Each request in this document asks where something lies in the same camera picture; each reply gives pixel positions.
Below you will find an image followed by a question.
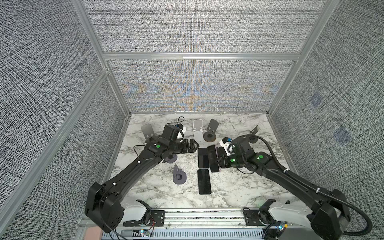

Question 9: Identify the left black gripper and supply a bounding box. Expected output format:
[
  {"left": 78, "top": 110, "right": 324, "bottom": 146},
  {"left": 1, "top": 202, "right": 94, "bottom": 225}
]
[{"left": 169, "top": 138, "right": 200, "bottom": 155}]

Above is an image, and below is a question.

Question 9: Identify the front-left grey round stand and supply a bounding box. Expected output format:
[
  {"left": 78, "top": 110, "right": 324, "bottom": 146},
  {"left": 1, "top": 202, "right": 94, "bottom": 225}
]
[{"left": 173, "top": 164, "right": 187, "bottom": 185}]

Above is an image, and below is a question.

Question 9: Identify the white vented cable tray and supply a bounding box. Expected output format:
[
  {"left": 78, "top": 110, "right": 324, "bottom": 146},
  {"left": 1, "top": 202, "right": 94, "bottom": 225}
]
[{"left": 102, "top": 229, "right": 264, "bottom": 240}]

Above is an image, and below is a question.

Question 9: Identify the pink box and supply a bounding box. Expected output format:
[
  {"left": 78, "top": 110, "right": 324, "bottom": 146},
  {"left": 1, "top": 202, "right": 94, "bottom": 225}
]
[{"left": 83, "top": 227, "right": 103, "bottom": 240}]

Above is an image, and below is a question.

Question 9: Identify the right dark round stand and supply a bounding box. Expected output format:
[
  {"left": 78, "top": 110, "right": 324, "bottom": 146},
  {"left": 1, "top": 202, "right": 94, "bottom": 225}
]
[{"left": 246, "top": 126, "right": 259, "bottom": 144}]

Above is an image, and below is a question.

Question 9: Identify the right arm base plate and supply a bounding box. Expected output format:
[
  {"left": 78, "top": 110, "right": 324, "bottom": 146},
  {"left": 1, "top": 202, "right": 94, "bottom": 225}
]
[{"left": 242, "top": 208, "right": 265, "bottom": 227}]

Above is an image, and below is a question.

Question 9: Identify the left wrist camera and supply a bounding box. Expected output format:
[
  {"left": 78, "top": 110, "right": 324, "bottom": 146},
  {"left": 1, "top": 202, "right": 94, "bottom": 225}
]
[{"left": 176, "top": 123, "right": 186, "bottom": 141}]

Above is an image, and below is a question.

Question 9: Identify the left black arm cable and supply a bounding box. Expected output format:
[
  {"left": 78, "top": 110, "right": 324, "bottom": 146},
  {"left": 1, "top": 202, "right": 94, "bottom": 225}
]
[{"left": 164, "top": 116, "right": 185, "bottom": 127}]

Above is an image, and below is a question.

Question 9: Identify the right corrugated cable conduit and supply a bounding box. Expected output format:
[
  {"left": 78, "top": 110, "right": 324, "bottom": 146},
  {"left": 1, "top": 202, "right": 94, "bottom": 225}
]
[{"left": 248, "top": 134, "right": 373, "bottom": 236}]

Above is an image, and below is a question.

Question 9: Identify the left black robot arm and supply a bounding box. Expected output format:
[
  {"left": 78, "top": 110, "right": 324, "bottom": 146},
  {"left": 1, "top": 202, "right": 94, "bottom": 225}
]
[{"left": 85, "top": 124, "right": 200, "bottom": 233}]

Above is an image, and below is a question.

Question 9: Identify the white phone stand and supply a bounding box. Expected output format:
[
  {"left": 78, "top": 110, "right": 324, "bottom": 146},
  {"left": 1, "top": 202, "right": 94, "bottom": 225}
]
[{"left": 193, "top": 119, "right": 205, "bottom": 146}]

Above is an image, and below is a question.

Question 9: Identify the phone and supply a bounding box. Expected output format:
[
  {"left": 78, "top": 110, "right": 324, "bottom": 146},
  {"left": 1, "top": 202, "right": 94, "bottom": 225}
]
[
  {"left": 198, "top": 148, "right": 210, "bottom": 169},
  {"left": 207, "top": 145, "right": 221, "bottom": 173},
  {"left": 197, "top": 169, "right": 212, "bottom": 195}
]

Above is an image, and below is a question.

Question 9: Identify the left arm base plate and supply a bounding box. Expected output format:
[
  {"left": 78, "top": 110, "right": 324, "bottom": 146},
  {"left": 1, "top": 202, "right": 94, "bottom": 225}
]
[{"left": 123, "top": 210, "right": 166, "bottom": 228}]

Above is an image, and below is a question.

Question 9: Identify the second-left grey stand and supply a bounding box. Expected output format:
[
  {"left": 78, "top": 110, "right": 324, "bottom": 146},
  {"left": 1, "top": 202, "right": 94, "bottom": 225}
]
[{"left": 163, "top": 155, "right": 178, "bottom": 164}]

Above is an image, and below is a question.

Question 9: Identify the wooden round phone stand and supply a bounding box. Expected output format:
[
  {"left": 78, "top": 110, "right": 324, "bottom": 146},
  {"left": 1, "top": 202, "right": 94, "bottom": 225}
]
[{"left": 203, "top": 119, "right": 219, "bottom": 143}]

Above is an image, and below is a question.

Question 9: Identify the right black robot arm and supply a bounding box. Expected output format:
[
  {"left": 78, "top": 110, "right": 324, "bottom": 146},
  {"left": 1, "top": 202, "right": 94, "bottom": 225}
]
[{"left": 217, "top": 138, "right": 351, "bottom": 240}]

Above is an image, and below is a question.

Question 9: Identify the far-left brown round stand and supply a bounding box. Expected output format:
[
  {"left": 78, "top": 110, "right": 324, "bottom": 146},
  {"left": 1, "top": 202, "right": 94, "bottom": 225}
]
[{"left": 141, "top": 124, "right": 158, "bottom": 143}]

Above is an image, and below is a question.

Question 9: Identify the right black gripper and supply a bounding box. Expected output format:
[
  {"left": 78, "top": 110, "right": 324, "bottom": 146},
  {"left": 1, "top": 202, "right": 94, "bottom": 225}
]
[{"left": 214, "top": 153, "right": 247, "bottom": 169}]

